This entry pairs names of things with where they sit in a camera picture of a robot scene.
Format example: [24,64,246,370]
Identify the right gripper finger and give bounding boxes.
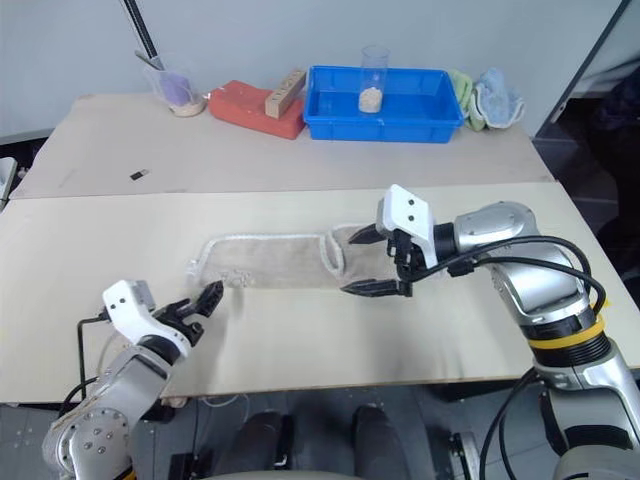
[339,277,402,298]
[347,223,387,247]

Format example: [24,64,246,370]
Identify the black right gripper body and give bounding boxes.
[384,227,427,297]

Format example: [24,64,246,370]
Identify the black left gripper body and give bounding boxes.
[153,298,205,347]

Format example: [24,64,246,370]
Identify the beige towel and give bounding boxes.
[185,224,389,294]

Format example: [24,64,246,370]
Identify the blue plastic bin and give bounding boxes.
[303,64,465,143]

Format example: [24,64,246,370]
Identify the beige grains in cup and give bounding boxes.
[358,87,384,114]

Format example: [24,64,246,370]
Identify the wooden block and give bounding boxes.
[264,68,308,121]

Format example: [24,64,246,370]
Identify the clear plastic cup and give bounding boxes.
[357,45,391,114]

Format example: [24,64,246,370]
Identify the green cloth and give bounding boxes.
[447,67,489,133]

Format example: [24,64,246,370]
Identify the red foam block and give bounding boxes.
[207,79,307,142]

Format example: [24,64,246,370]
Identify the light blue cloth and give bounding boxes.
[472,67,527,132]

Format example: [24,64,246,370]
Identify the clear glass beaker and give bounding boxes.
[143,52,208,119]

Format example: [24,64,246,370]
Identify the purple cloth in beaker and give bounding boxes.
[158,71,194,104]

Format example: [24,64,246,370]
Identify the black rod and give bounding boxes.
[122,0,167,71]

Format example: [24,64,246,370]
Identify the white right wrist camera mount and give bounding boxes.
[375,184,440,269]

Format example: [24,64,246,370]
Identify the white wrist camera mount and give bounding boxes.
[102,279,192,359]
[375,184,440,269]

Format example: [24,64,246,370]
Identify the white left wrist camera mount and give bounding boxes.
[102,279,192,359]

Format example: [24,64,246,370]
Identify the thin white cable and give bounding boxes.
[196,391,252,451]

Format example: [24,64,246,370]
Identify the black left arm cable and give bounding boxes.
[60,312,109,416]

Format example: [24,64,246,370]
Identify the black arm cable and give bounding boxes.
[60,312,109,416]
[411,234,610,322]

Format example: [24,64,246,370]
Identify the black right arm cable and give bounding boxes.
[411,234,610,322]

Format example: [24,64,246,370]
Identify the black robot torso cable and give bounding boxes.
[478,368,547,480]

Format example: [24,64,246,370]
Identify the grey metal frame post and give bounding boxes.
[533,0,637,137]

